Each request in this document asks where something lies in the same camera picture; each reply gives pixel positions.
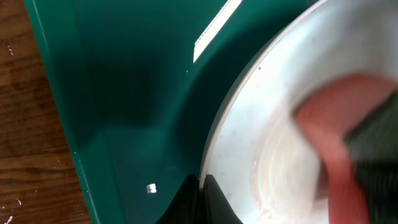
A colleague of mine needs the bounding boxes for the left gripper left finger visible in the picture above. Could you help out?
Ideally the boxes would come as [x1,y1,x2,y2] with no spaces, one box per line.
[156,174,199,224]

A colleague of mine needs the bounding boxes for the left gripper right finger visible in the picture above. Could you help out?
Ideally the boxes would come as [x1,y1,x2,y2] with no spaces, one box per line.
[202,174,242,224]

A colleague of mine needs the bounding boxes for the light blue plate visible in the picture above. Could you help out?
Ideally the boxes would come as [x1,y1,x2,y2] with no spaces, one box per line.
[200,1,397,223]

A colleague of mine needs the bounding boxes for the orange and dark sponge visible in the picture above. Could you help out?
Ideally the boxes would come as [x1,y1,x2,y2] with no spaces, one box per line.
[295,74,397,223]

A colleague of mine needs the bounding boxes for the teal plastic tray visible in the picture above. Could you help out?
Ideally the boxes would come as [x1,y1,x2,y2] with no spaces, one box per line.
[26,0,311,223]

